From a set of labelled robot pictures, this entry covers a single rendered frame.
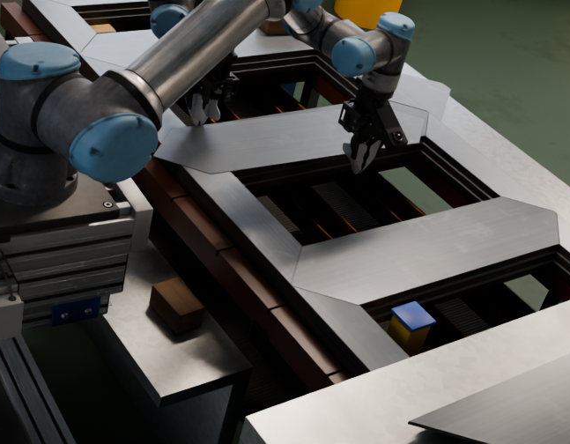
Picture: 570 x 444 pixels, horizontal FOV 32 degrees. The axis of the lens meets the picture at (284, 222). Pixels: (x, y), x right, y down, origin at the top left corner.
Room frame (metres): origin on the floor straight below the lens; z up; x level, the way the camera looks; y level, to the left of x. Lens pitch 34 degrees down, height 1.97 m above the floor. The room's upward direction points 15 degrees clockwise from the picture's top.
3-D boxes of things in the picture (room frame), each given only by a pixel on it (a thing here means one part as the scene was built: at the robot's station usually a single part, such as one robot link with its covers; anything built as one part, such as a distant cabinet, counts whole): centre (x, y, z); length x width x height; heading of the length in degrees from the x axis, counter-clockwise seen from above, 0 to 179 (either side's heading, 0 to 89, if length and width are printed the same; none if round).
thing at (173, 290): (1.48, 0.16, 0.71); 0.10 x 0.06 x 0.05; 47
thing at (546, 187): (2.46, -0.35, 0.74); 1.20 x 0.26 x 0.03; 43
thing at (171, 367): (1.80, 0.50, 0.67); 1.30 x 0.20 x 0.03; 43
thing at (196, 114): (1.88, 0.24, 0.91); 0.06 x 0.03 x 0.09; 43
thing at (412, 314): (1.41, -0.27, 0.88); 0.06 x 0.06 x 0.02; 43
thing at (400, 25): (1.89, -0.11, 1.17); 0.09 x 0.08 x 0.11; 148
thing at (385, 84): (1.89, -0.11, 1.09); 0.08 x 0.08 x 0.05
